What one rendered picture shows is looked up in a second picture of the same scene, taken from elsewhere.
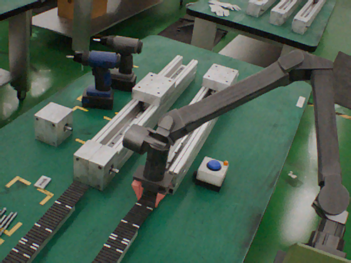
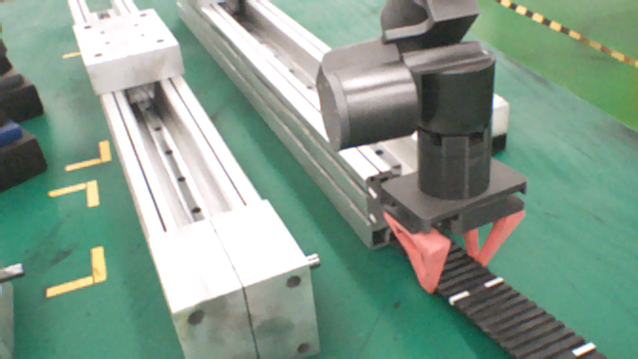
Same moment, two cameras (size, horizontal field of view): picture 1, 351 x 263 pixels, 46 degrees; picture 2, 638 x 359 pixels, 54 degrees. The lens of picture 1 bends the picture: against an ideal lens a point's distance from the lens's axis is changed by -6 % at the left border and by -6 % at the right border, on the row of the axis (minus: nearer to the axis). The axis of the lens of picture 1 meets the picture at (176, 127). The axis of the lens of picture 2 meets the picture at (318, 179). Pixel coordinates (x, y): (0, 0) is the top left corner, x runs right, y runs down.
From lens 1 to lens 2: 90 cm
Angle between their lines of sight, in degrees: 29
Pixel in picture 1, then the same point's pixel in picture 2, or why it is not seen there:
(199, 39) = not seen: hidden behind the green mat
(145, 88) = (117, 49)
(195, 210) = (544, 211)
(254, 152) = not seen: hidden behind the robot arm
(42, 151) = not seen: outside the picture
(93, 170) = (271, 311)
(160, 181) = (493, 181)
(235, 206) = (572, 147)
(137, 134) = (374, 73)
